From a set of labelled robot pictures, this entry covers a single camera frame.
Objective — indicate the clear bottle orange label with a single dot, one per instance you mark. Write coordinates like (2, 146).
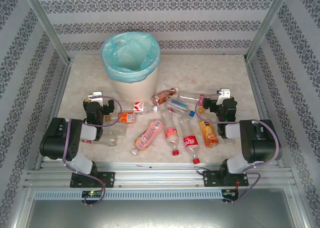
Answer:
(126, 117)

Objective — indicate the brown coffee drink bottle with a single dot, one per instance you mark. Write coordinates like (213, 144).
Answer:
(162, 97)

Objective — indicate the left aluminium frame post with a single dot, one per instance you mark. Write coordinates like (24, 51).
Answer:
(45, 22)

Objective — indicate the right aluminium side rail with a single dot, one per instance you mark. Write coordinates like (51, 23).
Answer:
(257, 87)

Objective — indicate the orange juice bottle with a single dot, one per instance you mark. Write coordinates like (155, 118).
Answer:
(208, 135)

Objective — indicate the small clear bottle green cap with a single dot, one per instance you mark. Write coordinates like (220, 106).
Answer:
(112, 137)

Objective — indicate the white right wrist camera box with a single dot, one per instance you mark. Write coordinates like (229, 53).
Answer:
(225, 92)

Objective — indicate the right aluminium frame post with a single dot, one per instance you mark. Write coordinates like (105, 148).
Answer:
(268, 22)

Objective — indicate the cream ribbed plastic bin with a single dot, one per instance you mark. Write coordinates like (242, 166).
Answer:
(140, 87)

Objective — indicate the clear bottle small red label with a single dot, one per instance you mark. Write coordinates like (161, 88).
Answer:
(187, 96)

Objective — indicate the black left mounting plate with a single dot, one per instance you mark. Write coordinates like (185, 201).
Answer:
(108, 179)

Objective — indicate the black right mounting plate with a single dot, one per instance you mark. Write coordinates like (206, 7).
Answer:
(211, 178)

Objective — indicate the pink bottle white cap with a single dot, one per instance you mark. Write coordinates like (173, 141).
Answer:
(147, 136)

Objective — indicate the metal sheet panel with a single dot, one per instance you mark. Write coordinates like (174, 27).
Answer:
(160, 213)

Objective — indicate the left aluminium side rail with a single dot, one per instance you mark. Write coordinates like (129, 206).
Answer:
(61, 87)

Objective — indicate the right controller board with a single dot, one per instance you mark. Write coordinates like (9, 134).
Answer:
(230, 192)

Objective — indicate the clear bottle red-white label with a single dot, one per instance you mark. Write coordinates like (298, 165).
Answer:
(138, 107)

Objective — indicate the clear bottle pink label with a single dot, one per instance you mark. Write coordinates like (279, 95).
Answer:
(171, 132)

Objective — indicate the controller board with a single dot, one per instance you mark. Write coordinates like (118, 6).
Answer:
(230, 192)
(92, 193)

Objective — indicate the beige trash bin blue liner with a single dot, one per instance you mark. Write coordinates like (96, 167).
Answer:
(130, 50)

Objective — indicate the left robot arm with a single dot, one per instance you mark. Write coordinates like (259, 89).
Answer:
(57, 137)

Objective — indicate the black mounting plate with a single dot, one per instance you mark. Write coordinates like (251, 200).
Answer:
(108, 179)
(211, 178)

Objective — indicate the aluminium side rail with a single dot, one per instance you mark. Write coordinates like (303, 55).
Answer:
(257, 87)
(61, 87)

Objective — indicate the left controller board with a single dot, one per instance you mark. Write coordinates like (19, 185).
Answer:
(92, 193)

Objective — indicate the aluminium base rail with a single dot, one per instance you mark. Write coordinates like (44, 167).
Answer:
(155, 178)

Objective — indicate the aluminium frame post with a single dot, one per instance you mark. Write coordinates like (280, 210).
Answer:
(268, 22)
(45, 22)

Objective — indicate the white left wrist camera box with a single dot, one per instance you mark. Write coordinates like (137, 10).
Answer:
(96, 95)

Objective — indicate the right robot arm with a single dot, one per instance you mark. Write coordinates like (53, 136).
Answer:
(262, 145)

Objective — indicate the clear bottle blue label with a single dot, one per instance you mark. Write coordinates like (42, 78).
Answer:
(178, 107)

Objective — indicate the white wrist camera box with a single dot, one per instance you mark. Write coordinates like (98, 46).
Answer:
(96, 95)
(225, 92)

